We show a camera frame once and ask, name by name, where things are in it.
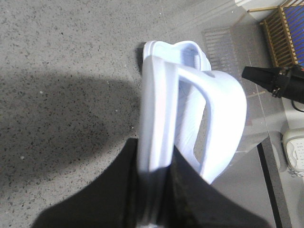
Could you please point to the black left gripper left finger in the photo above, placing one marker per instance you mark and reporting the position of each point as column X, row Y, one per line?
column 110, row 201

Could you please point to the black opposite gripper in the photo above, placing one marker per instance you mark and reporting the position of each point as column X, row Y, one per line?
column 279, row 81

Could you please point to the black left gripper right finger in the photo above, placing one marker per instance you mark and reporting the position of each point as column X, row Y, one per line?
column 190, row 202

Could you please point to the light blue slipper image-left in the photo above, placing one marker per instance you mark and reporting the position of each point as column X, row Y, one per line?
column 186, row 106

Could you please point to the wooden slatted rack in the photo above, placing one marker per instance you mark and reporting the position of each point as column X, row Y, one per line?
column 284, row 32

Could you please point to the white device with buttons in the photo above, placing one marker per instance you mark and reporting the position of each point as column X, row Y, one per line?
column 293, row 145

